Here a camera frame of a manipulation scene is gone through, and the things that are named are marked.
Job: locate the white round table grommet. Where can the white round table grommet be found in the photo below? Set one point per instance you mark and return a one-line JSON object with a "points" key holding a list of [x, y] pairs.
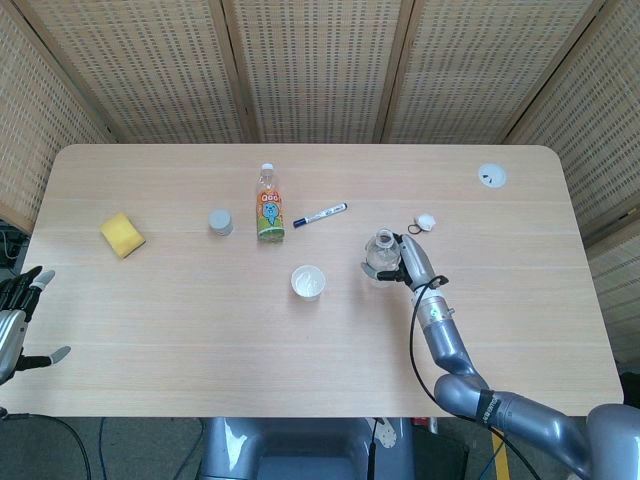
{"points": [[492, 175]]}

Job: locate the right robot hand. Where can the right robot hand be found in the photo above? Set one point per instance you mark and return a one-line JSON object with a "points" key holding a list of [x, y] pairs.
{"points": [[417, 262]]}

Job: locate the clear plastic water bottle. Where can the clear plastic water bottle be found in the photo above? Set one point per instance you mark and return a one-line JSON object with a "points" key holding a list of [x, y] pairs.
{"points": [[381, 255]]}

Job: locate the black box on floor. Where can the black box on floor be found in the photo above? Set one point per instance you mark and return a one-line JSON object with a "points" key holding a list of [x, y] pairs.
{"points": [[442, 462]]}

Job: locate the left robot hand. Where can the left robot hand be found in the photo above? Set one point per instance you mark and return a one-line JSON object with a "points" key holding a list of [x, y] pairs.
{"points": [[15, 325]]}

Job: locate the blue whiteboard marker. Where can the blue whiteboard marker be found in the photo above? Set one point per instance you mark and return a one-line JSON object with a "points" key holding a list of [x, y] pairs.
{"points": [[320, 215]]}

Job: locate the yellow sponge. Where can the yellow sponge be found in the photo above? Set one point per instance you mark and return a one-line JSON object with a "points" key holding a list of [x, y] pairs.
{"points": [[122, 235]]}

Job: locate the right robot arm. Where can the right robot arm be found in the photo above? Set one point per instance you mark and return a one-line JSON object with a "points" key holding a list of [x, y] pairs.
{"points": [[500, 405]]}

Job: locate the orange Qoo drink bottle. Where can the orange Qoo drink bottle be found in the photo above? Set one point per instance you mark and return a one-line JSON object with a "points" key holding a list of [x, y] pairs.
{"points": [[270, 215]]}

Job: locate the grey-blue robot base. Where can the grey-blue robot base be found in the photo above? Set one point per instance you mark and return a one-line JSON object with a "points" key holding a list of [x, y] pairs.
{"points": [[300, 450]]}

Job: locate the white paper cup green print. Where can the white paper cup green print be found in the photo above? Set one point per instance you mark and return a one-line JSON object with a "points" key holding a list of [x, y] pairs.
{"points": [[308, 282]]}

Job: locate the small jar grey lid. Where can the small jar grey lid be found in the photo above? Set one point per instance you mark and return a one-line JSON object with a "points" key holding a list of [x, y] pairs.
{"points": [[220, 222]]}

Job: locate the white bottle cap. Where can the white bottle cap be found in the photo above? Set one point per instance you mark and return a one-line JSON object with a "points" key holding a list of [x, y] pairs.
{"points": [[426, 223]]}

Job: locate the woven rattan screen panel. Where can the woven rattan screen panel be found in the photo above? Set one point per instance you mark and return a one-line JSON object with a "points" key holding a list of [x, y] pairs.
{"points": [[600, 125], [490, 65], [617, 300], [320, 65], [35, 125], [150, 65]]}

